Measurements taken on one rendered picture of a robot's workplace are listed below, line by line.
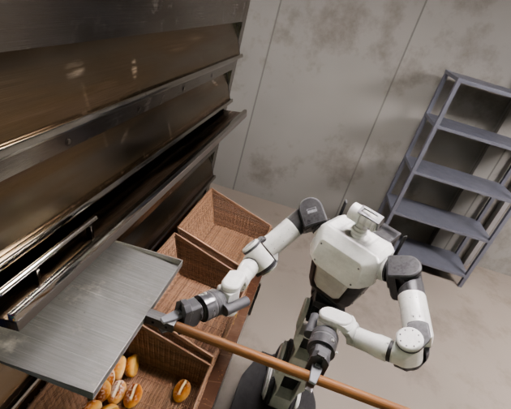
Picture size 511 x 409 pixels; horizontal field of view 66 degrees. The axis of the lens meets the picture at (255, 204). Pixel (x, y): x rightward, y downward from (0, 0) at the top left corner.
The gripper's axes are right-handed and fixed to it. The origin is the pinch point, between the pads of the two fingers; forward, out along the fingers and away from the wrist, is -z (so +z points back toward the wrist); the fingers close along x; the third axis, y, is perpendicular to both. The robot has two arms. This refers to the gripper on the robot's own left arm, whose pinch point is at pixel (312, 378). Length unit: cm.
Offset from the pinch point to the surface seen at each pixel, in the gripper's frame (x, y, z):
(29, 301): -24, 63, -36
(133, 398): 56, 56, 0
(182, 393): 56, 40, 12
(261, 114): 27, 121, 298
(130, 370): 55, 64, 9
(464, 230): 63, -103, 291
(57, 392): 41, 74, -18
